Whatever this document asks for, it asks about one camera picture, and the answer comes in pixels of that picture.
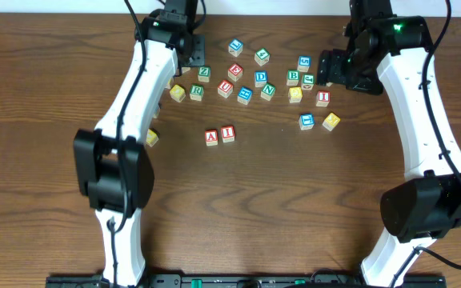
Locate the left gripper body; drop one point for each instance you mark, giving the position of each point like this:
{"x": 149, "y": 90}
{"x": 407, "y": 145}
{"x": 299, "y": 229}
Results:
{"x": 196, "y": 51}

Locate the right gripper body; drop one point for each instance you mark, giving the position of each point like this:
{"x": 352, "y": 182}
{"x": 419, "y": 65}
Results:
{"x": 338, "y": 67}

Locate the red A block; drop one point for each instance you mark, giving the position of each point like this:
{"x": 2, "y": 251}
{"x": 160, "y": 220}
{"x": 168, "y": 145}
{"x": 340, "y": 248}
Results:
{"x": 211, "y": 137}

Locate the red i block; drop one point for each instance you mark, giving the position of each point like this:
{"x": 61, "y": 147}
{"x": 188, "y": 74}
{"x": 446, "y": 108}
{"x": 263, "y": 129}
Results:
{"x": 323, "y": 98}
{"x": 228, "y": 133}

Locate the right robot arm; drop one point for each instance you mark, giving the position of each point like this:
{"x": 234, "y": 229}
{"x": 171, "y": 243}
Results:
{"x": 392, "y": 55}

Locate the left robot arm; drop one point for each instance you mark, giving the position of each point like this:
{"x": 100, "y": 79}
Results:
{"x": 113, "y": 168}

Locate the yellow S block upper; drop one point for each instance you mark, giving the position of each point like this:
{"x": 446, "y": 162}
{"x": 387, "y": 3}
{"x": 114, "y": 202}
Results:
{"x": 185, "y": 70}

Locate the green Z block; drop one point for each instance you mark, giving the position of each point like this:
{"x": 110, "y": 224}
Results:
{"x": 204, "y": 73}

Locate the green J block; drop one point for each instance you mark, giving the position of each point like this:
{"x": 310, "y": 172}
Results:
{"x": 308, "y": 82}

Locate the blue 5 block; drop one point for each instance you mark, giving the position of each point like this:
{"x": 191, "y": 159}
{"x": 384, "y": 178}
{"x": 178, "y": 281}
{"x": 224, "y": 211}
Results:
{"x": 304, "y": 63}

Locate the green B block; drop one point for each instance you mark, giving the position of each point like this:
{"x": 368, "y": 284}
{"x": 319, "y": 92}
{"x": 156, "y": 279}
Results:
{"x": 292, "y": 77}

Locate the blue L block top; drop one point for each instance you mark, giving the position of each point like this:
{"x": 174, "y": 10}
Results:
{"x": 235, "y": 47}

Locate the green R block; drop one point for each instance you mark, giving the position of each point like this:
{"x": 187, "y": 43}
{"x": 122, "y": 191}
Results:
{"x": 196, "y": 92}

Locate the yellow C block centre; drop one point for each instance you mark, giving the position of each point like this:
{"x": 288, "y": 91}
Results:
{"x": 177, "y": 93}

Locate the yellow block centre right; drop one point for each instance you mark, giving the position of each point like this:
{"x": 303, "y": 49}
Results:
{"x": 295, "y": 94}

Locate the red E block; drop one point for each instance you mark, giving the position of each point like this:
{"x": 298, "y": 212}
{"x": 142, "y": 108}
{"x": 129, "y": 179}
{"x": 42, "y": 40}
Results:
{"x": 235, "y": 72}

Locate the red U block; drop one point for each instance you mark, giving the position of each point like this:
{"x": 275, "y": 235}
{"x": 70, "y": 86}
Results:
{"x": 225, "y": 88}

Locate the yellow block far right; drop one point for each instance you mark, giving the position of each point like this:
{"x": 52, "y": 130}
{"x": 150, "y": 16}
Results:
{"x": 331, "y": 121}

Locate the blue T block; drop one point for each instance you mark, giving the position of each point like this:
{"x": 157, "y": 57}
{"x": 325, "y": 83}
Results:
{"x": 306, "y": 121}

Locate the green N block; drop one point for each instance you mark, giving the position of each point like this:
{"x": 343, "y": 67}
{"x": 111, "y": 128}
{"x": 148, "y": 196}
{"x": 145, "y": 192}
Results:
{"x": 268, "y": 91}

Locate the green 4 block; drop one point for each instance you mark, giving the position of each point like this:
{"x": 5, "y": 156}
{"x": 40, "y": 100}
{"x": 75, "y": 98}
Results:
{"x": 262, "y": 56}

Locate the blue H block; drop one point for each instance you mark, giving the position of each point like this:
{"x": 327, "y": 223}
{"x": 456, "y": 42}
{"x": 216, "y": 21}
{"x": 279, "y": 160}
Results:
{"x": 244, "y": 95}

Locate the blue D block centre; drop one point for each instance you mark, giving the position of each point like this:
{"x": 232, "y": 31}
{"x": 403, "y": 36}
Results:
{"x": 260, "y": 78}

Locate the yellow O block bottom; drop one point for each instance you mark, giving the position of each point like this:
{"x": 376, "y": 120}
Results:
{"x": 152, "y": 137}

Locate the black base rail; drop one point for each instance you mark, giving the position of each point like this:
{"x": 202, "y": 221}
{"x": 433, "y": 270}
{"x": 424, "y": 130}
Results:
{"x": 325, "y": 279}

